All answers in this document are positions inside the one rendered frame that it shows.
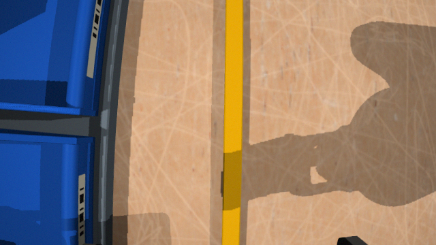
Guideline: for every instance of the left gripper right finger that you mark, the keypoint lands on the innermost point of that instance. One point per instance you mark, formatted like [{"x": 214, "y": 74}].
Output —
[{"x": 352, "y": 240}]

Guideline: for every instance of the grey shelf rack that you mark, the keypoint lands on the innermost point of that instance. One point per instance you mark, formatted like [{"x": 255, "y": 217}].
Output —
[{"x": 102, "y": 127}]

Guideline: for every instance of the yellow bar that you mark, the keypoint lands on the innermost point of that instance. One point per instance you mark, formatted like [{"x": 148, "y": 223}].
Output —
[{"x": 233, "y": 122}]

